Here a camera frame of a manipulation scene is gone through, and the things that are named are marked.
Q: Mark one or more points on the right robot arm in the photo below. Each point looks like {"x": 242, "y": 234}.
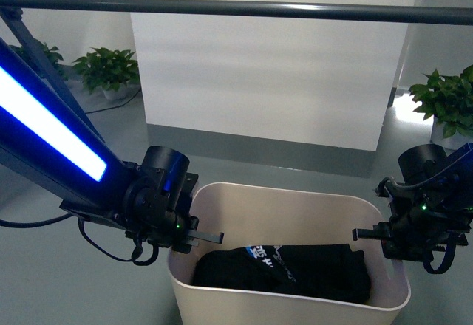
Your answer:
{"x": 430, "y": 160}

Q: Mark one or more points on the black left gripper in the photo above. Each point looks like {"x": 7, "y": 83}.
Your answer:
{"x": 158, "y": 203}

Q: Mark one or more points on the white plastic laundry hamper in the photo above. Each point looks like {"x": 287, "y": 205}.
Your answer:
{"x": 251, "y": 215}

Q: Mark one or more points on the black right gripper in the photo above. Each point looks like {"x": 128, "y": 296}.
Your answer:
{"x": 433, "y": 215}

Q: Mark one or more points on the grey clothes rack leg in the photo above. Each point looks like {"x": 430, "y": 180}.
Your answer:
{"x": 12, "y": 17}

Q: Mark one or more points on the grey clothes rack rail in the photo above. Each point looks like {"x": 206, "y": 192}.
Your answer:
{"x": 455, "y": 16}

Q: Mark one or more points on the left robot arm blue light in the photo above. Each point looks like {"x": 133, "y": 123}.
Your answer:
{"x": 43, "y": 140}

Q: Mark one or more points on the potted plant far left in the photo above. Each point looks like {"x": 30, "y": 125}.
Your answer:
{"x": 52, "y": 54}

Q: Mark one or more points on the potted plant centre left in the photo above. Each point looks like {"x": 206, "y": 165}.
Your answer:
{"x": 109, "y": 70}

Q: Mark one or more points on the potted plant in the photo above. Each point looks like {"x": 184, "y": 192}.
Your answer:
{"x": 52, "y": 54}
{"x": 448, "y": 99}
{"x": 109, "y": 70}

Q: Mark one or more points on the potted plant right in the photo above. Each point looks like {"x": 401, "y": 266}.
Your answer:
{"x": 448, "y": 99}

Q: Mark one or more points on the black printed t-shirt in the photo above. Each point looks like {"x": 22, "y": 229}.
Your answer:
{"x": 331, "y": 271}

